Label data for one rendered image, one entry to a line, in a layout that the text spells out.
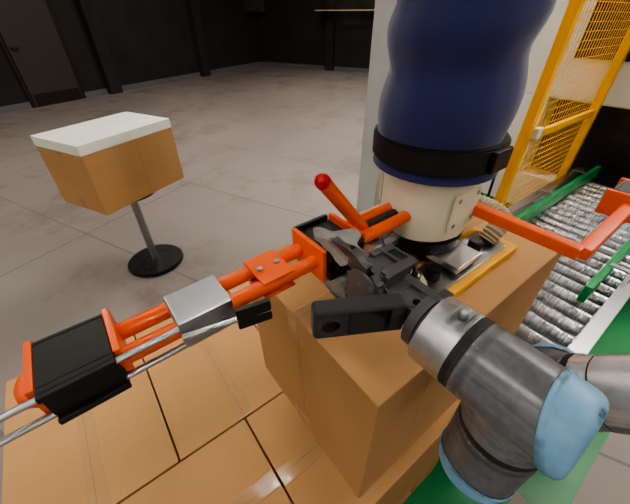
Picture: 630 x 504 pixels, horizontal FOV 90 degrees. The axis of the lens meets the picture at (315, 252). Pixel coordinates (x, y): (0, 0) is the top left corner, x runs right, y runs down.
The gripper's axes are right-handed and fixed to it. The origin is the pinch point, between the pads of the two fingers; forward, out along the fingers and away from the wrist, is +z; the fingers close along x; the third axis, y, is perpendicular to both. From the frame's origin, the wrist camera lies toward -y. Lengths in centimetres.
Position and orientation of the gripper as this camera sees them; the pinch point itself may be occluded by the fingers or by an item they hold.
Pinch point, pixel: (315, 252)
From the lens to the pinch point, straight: 50.1
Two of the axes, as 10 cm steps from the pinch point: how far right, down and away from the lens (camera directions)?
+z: -6.1, -4.8, 6.4
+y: 7.9, -3.6, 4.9
